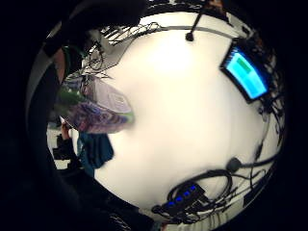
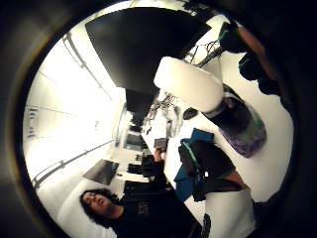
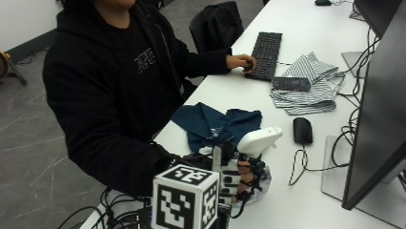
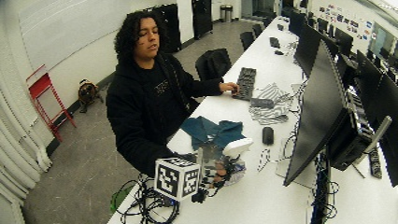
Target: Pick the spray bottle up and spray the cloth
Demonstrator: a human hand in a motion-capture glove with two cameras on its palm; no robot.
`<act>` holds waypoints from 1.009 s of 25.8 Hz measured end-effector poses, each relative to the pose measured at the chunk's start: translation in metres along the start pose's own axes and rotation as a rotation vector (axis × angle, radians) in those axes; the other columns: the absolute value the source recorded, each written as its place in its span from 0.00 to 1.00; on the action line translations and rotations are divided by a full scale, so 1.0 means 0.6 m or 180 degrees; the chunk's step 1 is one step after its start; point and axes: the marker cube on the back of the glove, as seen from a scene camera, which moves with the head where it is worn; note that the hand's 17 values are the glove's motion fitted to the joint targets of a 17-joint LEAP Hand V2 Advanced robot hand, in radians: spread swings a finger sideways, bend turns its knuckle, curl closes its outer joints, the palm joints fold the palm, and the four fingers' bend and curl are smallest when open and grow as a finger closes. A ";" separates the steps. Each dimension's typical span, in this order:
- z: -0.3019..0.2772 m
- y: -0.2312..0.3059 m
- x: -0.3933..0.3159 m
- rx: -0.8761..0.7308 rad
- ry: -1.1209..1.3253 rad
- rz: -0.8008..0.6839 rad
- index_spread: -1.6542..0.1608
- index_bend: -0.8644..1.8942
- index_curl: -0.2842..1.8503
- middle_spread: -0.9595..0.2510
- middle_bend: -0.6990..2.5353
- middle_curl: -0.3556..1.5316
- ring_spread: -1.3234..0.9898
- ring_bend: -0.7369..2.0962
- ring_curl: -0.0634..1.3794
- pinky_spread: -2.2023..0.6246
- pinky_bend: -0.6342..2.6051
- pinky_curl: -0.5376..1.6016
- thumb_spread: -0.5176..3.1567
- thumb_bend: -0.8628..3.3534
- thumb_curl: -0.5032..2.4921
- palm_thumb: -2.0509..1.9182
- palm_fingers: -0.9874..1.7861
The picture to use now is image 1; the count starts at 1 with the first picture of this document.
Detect the person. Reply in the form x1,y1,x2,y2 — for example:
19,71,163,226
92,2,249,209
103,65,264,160
60,121,116,178

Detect black stand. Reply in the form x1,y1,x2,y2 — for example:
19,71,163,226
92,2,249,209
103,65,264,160
52,134,82,170

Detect black monitor with blue screen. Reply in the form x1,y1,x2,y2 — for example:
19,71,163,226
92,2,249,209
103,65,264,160
219,43,271,104

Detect black hub with blue lights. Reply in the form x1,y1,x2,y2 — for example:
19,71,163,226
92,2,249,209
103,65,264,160
163,182,207,217

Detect tangle of thin black wires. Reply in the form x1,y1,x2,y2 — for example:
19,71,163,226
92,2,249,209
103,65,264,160
65,21,163,81

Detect black cables behind monitor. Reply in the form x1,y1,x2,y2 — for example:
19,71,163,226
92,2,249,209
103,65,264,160
246,30,287,147

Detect black round puck with cable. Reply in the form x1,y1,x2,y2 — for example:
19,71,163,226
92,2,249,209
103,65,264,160
225,156,281,173

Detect bundle of black hub cables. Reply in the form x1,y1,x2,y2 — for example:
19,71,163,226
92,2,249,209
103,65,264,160
150,168,273,225

